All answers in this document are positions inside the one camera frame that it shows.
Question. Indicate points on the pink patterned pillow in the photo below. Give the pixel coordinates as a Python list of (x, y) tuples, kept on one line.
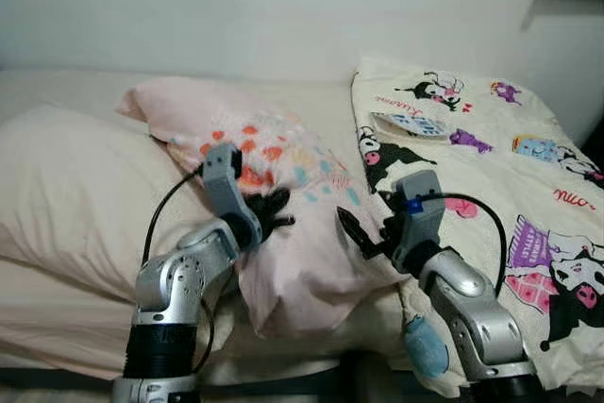
[(311, 266)]

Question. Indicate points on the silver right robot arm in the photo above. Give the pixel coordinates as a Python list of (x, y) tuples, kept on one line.
[(477, 318)]

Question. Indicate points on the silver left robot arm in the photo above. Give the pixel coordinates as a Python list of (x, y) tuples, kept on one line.
[(177, 280)]

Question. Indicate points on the large cream pillow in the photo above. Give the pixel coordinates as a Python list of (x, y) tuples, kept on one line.
[(75, 195)]

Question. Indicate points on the white remote control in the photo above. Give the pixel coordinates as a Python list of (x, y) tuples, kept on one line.
[(411, 125)]

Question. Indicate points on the cream cartoon print blanket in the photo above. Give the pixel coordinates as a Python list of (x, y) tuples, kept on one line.
[(500, 186)]

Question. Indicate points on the cream sheeted mattress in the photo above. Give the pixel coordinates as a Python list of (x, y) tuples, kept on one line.
[(57, 332)]

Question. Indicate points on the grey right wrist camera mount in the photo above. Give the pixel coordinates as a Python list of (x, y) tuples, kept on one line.
[(420, 224)]

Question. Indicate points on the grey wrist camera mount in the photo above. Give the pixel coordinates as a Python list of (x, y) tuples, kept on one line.
[(223, 184), (420, 224)]

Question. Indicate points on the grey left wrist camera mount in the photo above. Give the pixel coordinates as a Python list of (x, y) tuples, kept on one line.
[(223, 184)]

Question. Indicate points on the dark bed frame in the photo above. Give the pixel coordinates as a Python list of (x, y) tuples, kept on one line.
[(283, 382)]

